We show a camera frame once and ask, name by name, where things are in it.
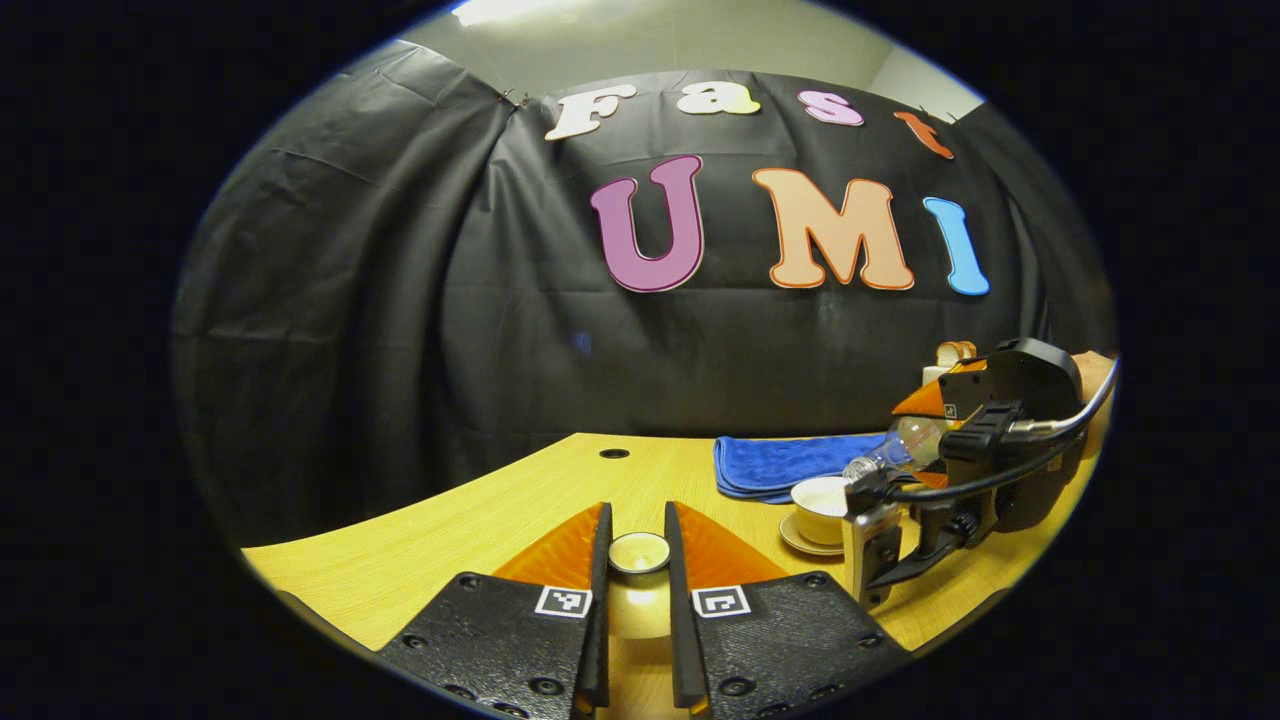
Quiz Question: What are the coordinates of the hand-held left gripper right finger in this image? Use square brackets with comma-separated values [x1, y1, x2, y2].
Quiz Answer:
[663, 500, 913, 716]

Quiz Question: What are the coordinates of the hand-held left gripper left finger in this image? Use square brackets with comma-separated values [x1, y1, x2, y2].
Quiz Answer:
[375, 500, 613, 720]

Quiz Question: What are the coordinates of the clear glass water bottle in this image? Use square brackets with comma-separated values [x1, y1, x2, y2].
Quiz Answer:
[842, 415, 951, 486]

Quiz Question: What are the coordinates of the cream porcelain teacup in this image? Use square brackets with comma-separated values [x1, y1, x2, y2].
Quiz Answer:
[790, 476, 853, 547]

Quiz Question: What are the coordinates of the cream porcelain saucer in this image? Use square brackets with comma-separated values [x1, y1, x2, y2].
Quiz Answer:
[778, 512, 849, 558]

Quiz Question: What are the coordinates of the folded blue towel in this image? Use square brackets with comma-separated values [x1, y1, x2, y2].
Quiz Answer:
[713, 432, 891, 504]

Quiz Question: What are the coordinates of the black backdrop cloth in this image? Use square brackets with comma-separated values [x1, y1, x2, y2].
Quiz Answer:
[170, 40, 1119, 546]

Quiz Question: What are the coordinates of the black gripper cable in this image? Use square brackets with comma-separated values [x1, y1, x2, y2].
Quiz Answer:
[885, 358, 1119, 503]

